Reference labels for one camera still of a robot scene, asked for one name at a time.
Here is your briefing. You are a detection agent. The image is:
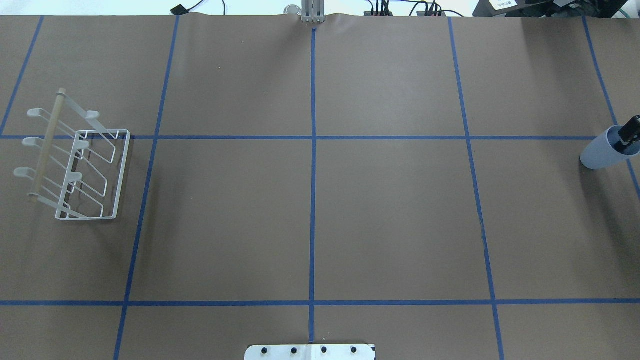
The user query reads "white wire cup holder rack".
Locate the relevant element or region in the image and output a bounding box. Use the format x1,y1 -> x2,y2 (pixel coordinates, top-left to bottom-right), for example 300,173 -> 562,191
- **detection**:
13,88 -> 133,221

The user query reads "black laptop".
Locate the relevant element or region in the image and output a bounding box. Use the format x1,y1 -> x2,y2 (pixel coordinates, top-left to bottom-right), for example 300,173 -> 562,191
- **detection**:
472,0 -> 627,19

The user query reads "black usb hub left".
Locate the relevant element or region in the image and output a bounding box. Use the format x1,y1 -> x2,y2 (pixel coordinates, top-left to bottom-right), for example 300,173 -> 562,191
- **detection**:
363,7 -> 393,17

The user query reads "black usb hub right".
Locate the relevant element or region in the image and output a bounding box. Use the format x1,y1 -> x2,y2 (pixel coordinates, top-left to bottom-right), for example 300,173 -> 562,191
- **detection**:
413,2 -> 446,18

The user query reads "black cable connector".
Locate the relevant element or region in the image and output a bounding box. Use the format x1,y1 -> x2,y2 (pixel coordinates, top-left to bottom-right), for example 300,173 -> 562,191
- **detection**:
170,4 -> 190,16

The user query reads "black usb hub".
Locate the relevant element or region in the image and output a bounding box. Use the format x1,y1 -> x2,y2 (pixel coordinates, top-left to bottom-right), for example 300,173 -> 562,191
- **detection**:
413,2 -> 446,18
363,7 -> 393,17

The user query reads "silver aluminium frame post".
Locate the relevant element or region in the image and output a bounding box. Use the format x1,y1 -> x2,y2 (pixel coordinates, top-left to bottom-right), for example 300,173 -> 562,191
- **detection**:
300,0 -> 326,24

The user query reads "light blue plastic cup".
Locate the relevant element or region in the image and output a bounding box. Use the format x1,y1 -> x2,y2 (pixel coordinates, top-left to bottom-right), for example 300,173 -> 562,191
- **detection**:
579,125 -> 640,170

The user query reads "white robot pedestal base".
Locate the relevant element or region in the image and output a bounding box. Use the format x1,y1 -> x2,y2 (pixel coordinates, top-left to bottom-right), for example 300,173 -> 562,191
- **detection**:
244,343 -> 377,360

